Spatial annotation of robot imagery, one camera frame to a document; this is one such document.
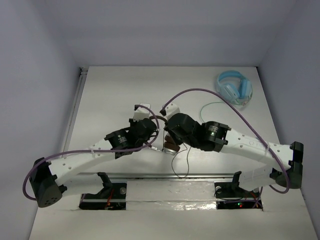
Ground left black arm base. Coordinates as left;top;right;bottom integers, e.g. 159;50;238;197
80;172;113;203

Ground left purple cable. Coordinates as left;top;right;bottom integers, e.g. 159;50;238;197
22;106;161;200

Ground aluminium rail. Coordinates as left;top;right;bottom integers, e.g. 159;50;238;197
61;66;238;203

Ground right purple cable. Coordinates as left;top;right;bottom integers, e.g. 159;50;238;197
162;88;291;195

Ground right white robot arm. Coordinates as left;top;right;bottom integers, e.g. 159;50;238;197
165;113;304;191

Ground purple cable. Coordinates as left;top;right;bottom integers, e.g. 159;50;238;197
22;106;161;200
162;88;291;195

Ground thin black headphone cable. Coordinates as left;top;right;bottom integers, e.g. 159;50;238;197
171;144;192;179

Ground green headphone cable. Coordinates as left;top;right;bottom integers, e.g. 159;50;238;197
199;101;228;122

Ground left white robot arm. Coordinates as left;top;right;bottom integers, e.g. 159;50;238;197
28;118;159;208

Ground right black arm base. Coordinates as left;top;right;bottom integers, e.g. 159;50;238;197
214;171;245;200

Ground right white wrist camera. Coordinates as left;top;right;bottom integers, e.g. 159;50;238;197
160;102;180;121

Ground brown silver headphones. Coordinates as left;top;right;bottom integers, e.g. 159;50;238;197
149;115;181;155

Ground light blue headphones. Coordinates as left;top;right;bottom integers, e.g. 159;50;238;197
216;70;253;106

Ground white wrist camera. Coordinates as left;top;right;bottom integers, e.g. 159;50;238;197
160;102;180;121
132;104;150;122

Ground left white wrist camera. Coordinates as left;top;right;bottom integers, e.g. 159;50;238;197
132;104;150;122

